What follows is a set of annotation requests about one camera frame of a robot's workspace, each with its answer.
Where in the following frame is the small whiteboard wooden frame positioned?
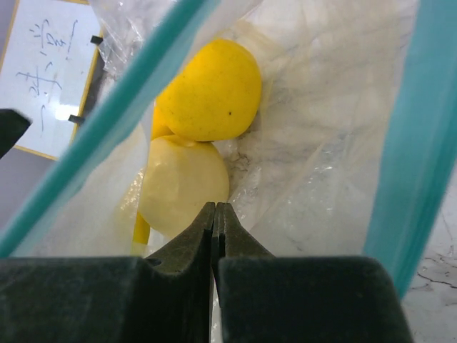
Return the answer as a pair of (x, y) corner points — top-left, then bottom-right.
(1, 1), (101, 160)

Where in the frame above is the yellow fake lemon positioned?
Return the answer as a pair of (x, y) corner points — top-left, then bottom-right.
(156, 39), (262, 141)

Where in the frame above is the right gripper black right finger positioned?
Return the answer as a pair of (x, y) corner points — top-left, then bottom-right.
(213, 203), (413, 342)

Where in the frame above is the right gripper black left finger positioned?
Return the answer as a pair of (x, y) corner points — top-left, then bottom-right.
(1, 203), (215, 342)

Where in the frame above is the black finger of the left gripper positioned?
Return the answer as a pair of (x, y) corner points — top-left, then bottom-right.
(0, 109), (32, 158)

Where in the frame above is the pale yellow fake fruit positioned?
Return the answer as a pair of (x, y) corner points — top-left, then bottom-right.
(139, 135), (229, 239)

